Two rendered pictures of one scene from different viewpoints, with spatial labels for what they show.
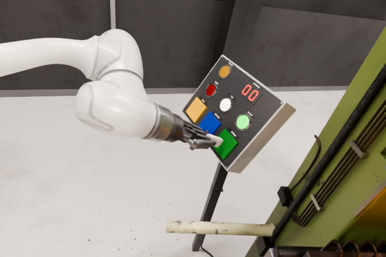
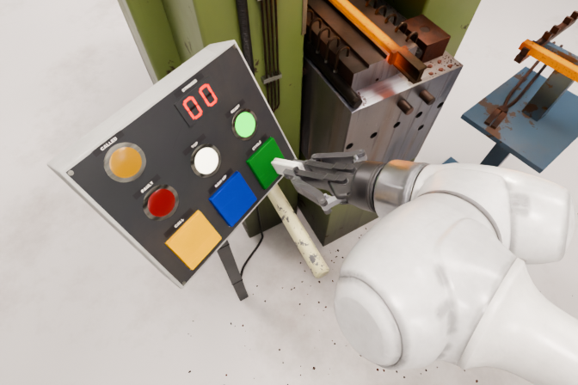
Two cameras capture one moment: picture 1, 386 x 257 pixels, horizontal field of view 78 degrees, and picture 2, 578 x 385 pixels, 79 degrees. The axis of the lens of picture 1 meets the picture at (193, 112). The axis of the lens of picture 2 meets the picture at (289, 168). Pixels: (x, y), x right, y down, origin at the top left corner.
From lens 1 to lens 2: 0.74 m
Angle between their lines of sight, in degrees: 71
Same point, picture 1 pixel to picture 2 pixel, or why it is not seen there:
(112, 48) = (477, 235)
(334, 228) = (297, 64)
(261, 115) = (242, 87)
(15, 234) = not seen: outside the picture
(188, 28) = not seen: outside the picture
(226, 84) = (161, 159)
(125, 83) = (486, 183)
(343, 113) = not seen: outside the picture
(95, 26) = not seen: outside the picture
